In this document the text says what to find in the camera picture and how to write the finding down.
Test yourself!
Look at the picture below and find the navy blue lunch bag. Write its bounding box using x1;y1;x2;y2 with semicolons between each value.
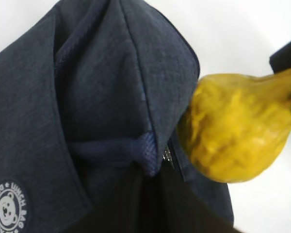
0;0;233;233

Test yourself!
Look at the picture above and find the yellow pear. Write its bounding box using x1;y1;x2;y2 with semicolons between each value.
177;68;291;183

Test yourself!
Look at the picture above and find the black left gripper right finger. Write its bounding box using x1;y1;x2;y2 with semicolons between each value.
145;167;241;233

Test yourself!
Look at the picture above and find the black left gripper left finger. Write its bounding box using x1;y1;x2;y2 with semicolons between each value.
63;167;143;233

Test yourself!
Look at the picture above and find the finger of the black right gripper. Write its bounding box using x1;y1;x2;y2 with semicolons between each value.
269;41;291;73

